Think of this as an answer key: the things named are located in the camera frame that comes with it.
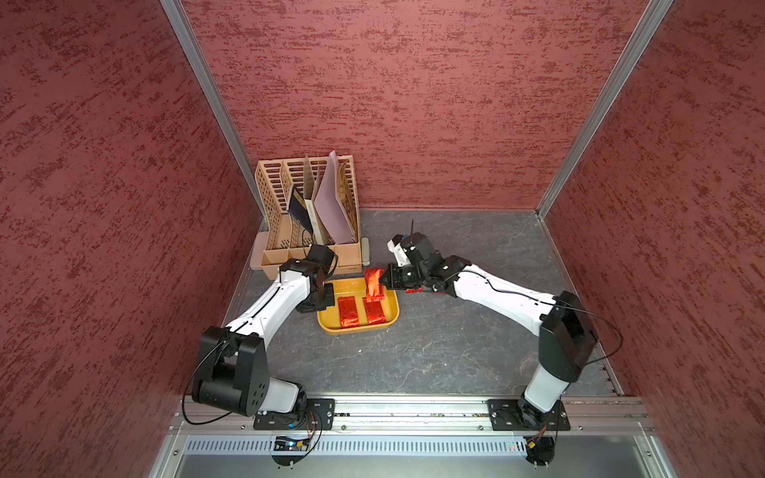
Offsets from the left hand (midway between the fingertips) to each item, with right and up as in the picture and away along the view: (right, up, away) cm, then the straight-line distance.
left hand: (318, 311), depth 84 cm
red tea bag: (+17, +6, -3) cm, 18 cm away
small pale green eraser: (+12, +16, +19) cm, 28 cm away
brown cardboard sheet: (-6, +41, +12) cm, 43 cm away
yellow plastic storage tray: (+2, -3, +3) cm, 5 cm away
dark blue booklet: (-10, +31, +12) cm, 35 cm away
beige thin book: (-3, +23, +8) cm, 25 cm away
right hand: (+18, +8, -3) cm, 20 cm away
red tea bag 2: (+16, -2, +5) cm, 17 cm away
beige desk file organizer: (-21, +21, +30) cm, 42 cm away
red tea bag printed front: (+28, +3, +12) cm, 31 cm away
